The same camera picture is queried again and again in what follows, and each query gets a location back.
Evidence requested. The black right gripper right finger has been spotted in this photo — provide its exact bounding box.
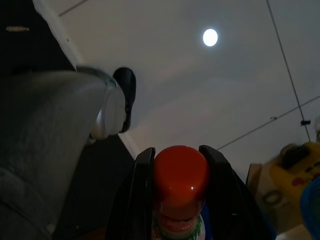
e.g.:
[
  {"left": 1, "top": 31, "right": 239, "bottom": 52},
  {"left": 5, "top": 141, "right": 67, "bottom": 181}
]
[{"left": 198, "top": 144, "right": 272, "bottom": 240}]

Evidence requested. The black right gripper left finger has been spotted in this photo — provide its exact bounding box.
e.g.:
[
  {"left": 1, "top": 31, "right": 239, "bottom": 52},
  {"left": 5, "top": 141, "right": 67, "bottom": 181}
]
[{"left": 107, "top": 146, "right": 156, "bottom": 240}]

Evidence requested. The small red-capped sauce bottle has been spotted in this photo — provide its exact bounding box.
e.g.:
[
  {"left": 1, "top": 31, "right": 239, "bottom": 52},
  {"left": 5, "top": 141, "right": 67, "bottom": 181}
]
[{"left": 150, "top": 145, "right": 211, "bottom": 240}]

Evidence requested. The brown cardboard box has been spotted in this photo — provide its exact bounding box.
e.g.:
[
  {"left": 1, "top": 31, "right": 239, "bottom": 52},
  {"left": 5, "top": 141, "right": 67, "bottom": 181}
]
[{"left": 246, "top": 149, "right": 305, "bottom": 232}]

